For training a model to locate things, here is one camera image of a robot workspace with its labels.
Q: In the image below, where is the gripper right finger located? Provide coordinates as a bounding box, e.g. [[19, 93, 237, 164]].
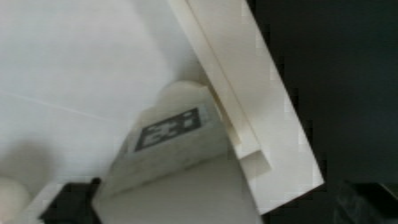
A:
[[333, 181, 398, 224]]

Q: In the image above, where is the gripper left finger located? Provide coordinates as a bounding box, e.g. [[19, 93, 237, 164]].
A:
[[38, 178, 101, 224]]

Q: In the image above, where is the white table leg with tag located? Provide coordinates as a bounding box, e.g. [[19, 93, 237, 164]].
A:
[[93, 80, 232, 200]]

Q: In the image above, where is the white square tabletop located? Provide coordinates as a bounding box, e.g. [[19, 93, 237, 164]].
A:
[[0, 0, 326, 224]]

